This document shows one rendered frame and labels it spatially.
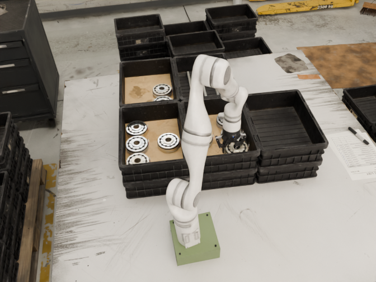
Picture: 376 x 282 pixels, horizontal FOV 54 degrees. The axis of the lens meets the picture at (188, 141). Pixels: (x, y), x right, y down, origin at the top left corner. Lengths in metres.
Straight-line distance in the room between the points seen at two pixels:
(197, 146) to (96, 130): 1.01
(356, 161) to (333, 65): 2.09
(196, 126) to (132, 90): 0.99
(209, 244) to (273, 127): 0.69
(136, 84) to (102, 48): 2.09
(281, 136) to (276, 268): 0.62
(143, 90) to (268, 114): 0.69
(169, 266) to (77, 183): 0.61
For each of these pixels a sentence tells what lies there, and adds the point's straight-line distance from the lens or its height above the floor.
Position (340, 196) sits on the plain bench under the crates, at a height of 0.70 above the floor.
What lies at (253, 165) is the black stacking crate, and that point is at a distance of 1.65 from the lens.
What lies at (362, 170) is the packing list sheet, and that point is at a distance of 1.95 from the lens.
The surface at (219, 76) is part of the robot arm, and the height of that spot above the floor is 1.43.
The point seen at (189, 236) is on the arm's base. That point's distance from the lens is 1.42.
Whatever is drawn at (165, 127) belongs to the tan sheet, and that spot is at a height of 0.83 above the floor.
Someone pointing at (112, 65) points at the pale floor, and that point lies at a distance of 3.87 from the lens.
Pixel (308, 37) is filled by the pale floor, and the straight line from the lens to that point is 4.37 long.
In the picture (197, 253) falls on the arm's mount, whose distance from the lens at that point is 1.47.
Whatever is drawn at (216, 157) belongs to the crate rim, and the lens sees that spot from 1.54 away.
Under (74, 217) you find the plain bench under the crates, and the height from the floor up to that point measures 0.70.
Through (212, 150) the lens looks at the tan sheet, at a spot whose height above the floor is 0.83.
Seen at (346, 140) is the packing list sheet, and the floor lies 0.70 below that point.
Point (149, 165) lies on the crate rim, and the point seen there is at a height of 0.93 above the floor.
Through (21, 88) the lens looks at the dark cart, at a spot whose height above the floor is 0.45.
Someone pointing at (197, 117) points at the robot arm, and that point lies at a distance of 1.14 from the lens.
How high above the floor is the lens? 2.06
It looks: 45 degrees down
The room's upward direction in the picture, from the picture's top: 2 degrees counter-clockwise
